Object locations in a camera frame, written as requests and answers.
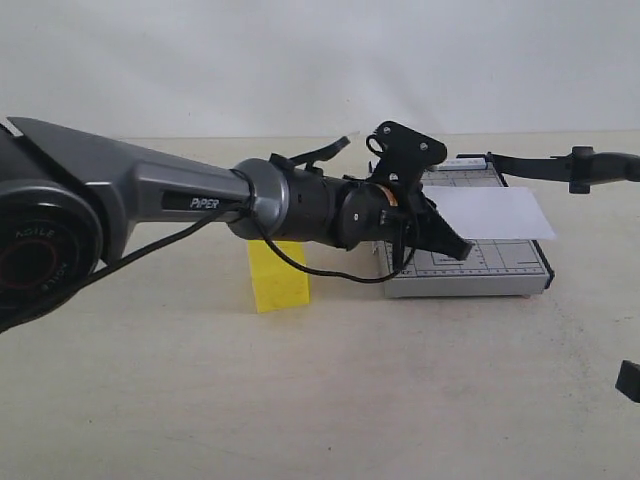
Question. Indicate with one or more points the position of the white paper sheet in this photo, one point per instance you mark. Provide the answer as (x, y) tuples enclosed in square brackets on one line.
[(491, 213)]

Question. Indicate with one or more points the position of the grey paper cutter base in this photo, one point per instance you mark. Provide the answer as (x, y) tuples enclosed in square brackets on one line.
[(495, 267)]

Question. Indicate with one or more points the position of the yellow foam cube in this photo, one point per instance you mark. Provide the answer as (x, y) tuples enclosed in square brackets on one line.
[(276, 284)]

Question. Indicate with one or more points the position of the black cutter blade arm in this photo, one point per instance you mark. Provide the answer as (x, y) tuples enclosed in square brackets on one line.
[(582, 168)]

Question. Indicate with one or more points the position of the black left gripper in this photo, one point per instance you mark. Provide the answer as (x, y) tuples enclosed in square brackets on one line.
[(388, 204)]

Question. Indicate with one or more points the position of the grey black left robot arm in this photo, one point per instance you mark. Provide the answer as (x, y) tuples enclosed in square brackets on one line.
[(70, 201)]

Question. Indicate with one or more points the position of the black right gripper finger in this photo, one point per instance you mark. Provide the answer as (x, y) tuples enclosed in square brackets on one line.
[(628, 380)]

